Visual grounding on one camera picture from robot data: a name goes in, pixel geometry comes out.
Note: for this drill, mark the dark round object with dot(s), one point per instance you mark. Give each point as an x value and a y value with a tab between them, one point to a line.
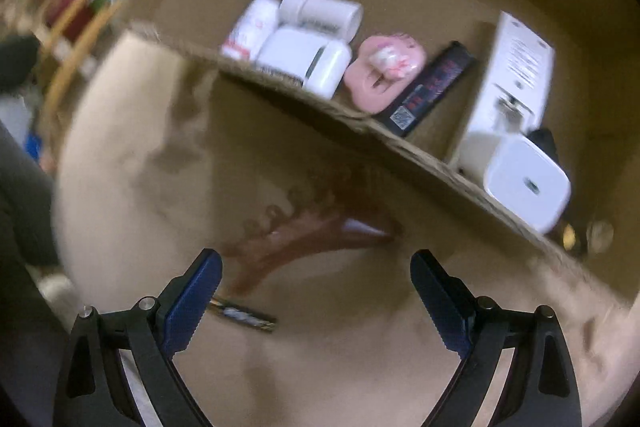
17	62

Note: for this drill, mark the brown translucent hair claw clip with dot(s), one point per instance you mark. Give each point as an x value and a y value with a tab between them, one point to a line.
310	232

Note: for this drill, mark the white blue-label medicine bottle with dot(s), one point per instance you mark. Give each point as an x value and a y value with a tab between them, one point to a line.
325	14

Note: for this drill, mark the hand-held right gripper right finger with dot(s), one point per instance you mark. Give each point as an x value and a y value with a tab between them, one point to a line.
440	302

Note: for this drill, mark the wooden chair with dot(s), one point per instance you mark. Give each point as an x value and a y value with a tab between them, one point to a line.
75	42

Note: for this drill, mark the white charger block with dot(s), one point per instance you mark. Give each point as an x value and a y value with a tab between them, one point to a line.
530	182

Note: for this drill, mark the white earbuds case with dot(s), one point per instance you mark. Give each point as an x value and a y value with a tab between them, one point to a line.
300	59

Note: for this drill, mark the white remote control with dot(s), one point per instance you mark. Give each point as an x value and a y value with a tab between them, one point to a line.
515	72

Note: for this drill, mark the white red-label medicine bottle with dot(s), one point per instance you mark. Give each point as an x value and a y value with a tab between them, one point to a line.
250	29

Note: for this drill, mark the black rectangular box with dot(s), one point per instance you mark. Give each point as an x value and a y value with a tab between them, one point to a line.
430	92

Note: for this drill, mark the black gold battery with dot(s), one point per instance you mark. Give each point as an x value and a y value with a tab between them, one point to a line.
245	314

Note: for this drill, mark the pink hair clip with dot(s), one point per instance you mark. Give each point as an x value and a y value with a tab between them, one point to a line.
382	72

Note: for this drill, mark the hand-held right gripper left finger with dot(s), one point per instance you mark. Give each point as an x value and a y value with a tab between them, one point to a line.
195	302

